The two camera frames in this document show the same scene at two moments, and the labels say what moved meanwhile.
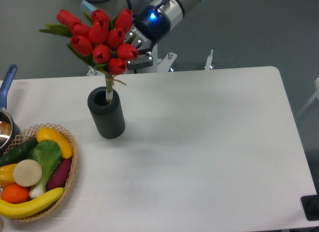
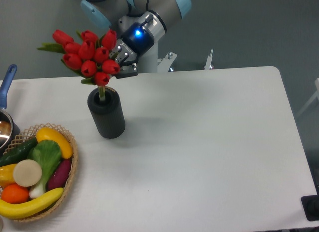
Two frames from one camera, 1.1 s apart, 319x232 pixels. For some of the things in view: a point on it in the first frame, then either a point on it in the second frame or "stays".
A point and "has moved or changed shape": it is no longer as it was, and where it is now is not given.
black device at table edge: (310, 205) stays
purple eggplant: (59, 178) stays
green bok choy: (48, 153) stays
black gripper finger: (145, 61) to (128, 69)
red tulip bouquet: (105, 43) has moved or changed shape
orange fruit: (14, 193) stays
